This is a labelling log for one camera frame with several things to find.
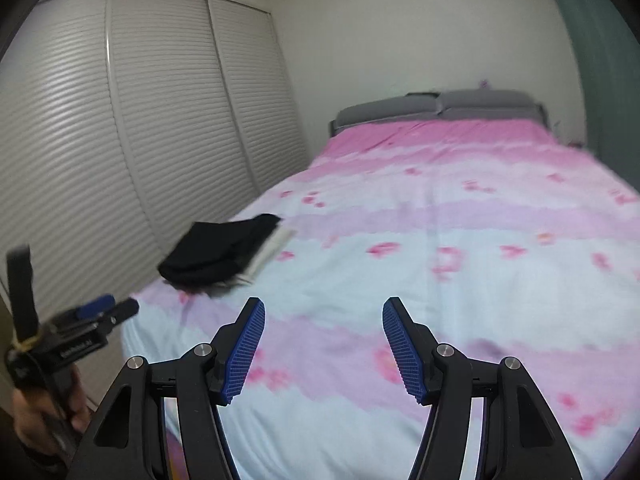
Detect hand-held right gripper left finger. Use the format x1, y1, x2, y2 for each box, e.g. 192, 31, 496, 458
65, 296, 267, 480

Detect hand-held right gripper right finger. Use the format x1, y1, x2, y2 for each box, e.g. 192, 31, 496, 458
382, 296, 583, 480

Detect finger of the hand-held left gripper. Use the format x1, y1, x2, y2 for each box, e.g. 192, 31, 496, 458
99, 297, 141, 330
74, 294, 117, 322

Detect black pants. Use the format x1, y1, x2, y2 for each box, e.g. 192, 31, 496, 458
158, 213, 282, 287

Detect person's left hand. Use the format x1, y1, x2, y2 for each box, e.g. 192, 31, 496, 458
12, 364, 94, 461

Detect pink floral bed sheet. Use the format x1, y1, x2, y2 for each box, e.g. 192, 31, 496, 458
120, 117, 640, 480

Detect white louvred wardrobe door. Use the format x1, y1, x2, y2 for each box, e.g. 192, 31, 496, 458
107, 0, 261, 257
0, 0, 166, 407
207, 0, 310, 197

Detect grey padded headboard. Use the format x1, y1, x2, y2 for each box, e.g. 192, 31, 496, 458
328, 89, 551, 137

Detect green curtain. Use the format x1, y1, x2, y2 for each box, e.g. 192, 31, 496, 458
537, 0, 640, 187

